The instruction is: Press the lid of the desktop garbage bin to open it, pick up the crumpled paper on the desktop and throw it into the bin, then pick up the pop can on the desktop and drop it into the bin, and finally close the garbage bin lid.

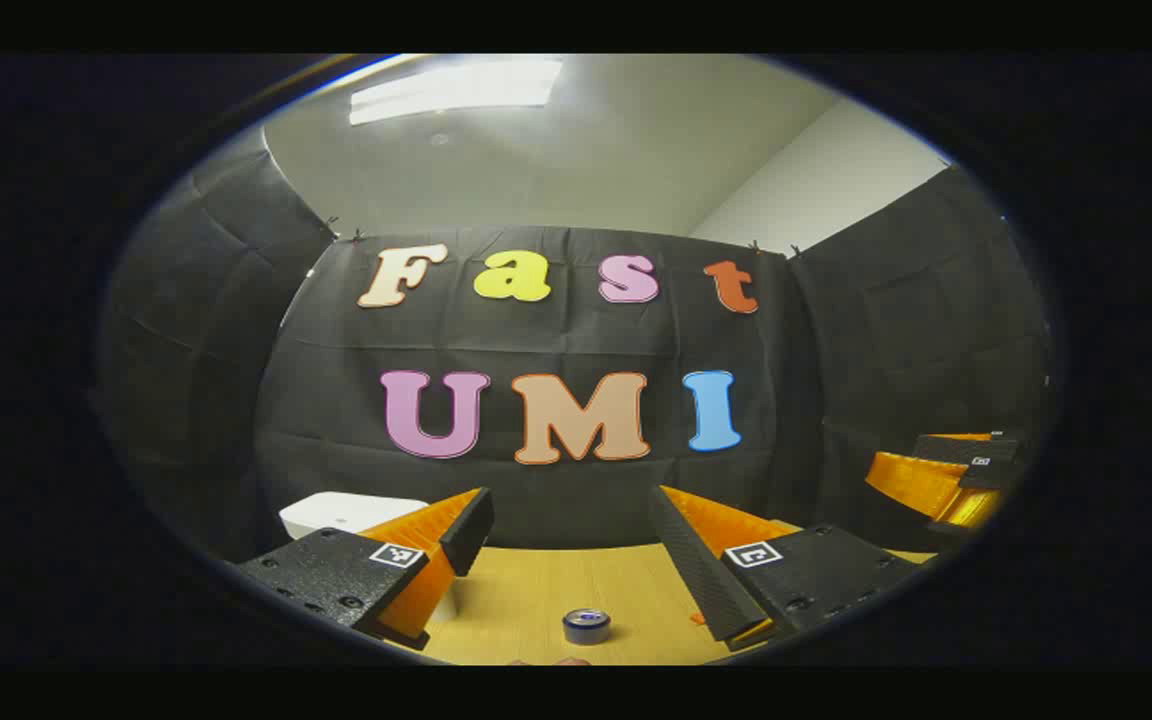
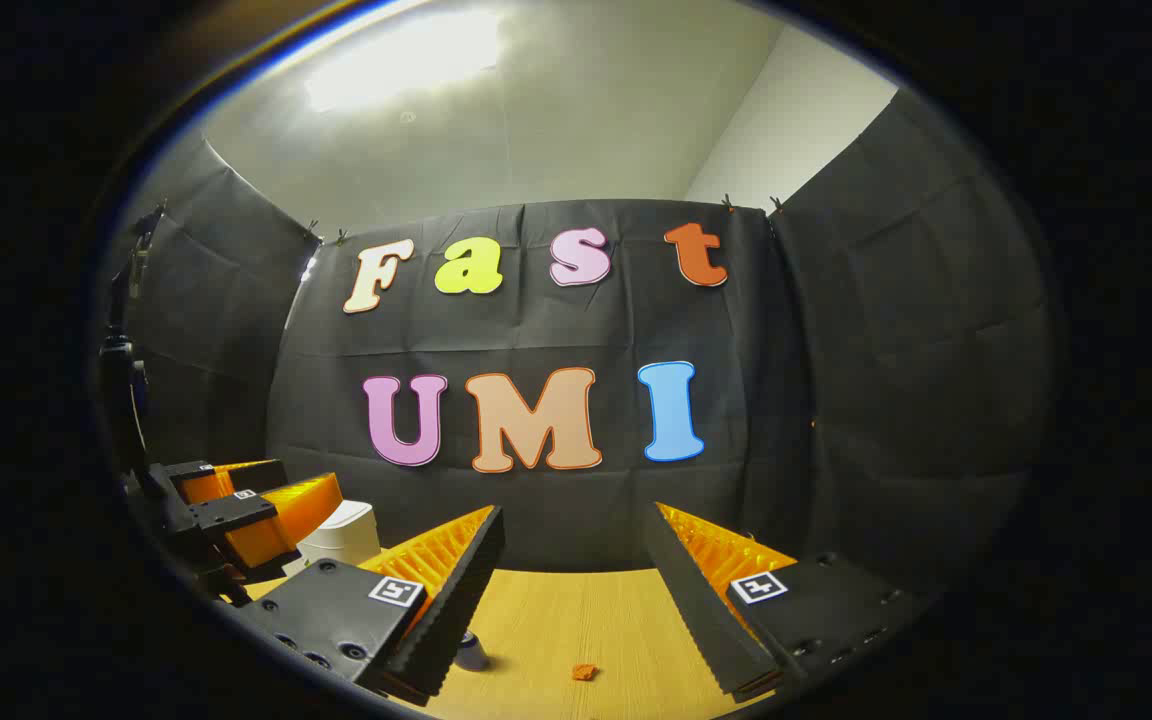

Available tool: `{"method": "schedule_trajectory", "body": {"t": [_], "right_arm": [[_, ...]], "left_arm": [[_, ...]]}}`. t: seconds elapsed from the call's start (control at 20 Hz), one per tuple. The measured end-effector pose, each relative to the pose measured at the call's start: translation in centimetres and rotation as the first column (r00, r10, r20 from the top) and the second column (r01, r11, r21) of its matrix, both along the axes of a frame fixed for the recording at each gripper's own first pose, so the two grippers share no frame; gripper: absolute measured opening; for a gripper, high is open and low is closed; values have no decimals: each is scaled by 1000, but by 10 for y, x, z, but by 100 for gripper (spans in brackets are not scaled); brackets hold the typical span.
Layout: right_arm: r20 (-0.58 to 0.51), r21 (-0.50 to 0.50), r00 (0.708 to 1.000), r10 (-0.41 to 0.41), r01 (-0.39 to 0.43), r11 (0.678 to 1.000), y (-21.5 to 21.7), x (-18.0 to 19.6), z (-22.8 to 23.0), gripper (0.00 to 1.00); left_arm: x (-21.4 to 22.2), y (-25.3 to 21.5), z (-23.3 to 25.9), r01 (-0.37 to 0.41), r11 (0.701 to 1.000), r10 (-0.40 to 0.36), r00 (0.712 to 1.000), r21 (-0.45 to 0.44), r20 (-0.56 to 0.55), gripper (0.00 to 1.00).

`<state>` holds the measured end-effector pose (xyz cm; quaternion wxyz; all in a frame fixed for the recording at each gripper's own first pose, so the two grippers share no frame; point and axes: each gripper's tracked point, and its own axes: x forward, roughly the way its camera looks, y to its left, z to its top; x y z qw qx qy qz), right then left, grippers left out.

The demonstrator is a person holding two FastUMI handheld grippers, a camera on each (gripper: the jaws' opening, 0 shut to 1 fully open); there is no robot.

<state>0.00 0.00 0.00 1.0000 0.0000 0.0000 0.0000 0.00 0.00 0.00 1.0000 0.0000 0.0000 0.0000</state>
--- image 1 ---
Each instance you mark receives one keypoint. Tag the black backdrop cloth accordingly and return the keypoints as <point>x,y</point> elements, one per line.
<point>556,340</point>

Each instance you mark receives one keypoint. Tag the wooden desktop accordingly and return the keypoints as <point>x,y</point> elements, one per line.
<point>536,600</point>

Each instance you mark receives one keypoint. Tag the white desktop garbage bin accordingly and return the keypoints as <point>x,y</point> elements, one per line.
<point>336,515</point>

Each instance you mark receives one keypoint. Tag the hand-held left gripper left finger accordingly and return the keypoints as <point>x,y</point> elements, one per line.
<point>466,525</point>

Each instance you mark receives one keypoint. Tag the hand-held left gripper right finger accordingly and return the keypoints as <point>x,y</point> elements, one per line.
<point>696,560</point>

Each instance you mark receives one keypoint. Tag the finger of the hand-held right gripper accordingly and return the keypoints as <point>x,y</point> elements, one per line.
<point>916,482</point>
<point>956,448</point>

